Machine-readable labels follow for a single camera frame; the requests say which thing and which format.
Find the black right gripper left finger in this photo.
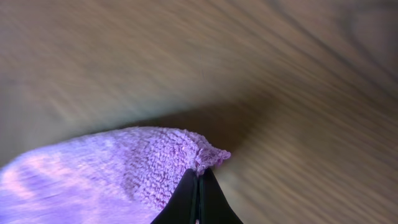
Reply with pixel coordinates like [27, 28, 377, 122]
[151, 169, 198, 224]

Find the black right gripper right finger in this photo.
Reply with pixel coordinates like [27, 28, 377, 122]
[199, 168, 243, 224]

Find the purple microfiber cloth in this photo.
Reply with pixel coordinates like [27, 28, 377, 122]
[1, 127, 231, 224]

